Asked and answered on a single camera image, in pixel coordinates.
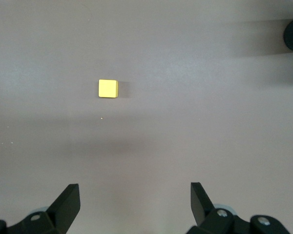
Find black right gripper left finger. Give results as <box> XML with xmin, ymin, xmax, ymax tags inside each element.
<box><xmin>0</xmin><ymin>183</ymin><xmax>82</xmax><ymax>234</ymax></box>

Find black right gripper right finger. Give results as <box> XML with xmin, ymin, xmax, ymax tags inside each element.
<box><xmin>187</xmin><ymin>182</ymin><xmax>291</xmax><ymax>234</ymax></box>

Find yellow cube block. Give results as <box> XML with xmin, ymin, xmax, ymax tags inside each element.
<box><xmin>98</xmin><ymin>79</ymin><xmax>120</xmax><ymax>99</ymax></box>

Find brown table cover sheet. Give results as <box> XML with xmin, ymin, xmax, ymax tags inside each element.
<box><xmin>0</xmin><ymin>0</ymin><xmax>293</xmax><ymax>234</ymax></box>

